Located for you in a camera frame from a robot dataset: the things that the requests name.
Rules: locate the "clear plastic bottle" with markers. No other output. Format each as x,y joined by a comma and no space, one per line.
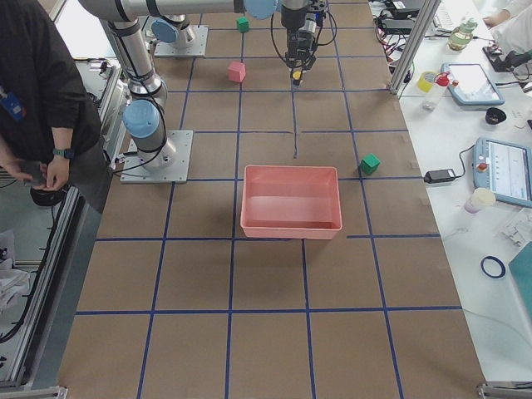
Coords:
438,88

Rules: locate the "yellow tape roll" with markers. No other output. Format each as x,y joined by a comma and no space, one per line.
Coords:
426,81

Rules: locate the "black power brick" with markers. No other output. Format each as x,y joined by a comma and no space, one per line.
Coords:
439,176

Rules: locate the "person in black shirt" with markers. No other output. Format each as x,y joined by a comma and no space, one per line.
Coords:
50,127

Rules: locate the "green cube near left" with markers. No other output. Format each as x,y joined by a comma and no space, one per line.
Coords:
242,24

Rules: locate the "aluminium frame post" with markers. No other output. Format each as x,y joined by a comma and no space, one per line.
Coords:
423,21

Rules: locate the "white paper cup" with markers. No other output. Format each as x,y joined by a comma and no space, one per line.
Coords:
480,199

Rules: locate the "teach pendant far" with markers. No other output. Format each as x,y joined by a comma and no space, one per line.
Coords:
471,86

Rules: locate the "teach pendant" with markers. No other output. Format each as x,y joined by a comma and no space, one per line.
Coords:
471,86
504,168

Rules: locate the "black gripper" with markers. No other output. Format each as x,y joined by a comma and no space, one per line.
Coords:
291,17

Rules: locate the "green cube near tray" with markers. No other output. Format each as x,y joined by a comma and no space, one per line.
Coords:
369,164

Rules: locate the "teach pendant near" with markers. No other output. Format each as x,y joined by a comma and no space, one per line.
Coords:
504,168

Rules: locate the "pink cube centre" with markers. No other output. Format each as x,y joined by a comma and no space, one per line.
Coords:
236,72

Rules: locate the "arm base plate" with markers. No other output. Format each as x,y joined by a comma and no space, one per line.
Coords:
170,165
174,42

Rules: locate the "pink plastic tray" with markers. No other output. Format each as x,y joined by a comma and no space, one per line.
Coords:
290,202

